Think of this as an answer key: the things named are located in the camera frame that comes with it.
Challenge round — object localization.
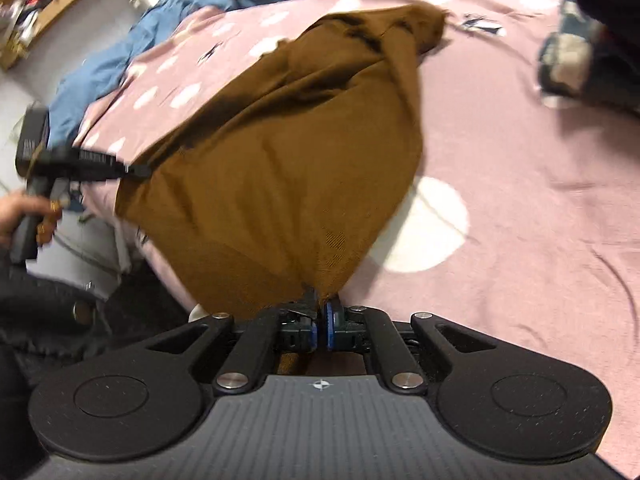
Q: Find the brown knit sweater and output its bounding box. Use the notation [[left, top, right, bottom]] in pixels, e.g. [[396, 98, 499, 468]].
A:
[[115, 2, 446, 318]]

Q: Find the striped folded clothes stack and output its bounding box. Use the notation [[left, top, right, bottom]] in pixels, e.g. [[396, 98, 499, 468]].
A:
[[537, 0, 640, 111]]

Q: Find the person left hand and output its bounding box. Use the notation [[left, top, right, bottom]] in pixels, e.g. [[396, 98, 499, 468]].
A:
[[0, 191, 62, 249]]

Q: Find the blue garment pile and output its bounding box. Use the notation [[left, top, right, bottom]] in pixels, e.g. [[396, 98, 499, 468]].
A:
[[48, 0, 253, 148]]

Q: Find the pink polka dot bedsheet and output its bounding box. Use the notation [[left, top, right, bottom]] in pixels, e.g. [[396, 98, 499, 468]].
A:
[[77, 0, 639, 477]]

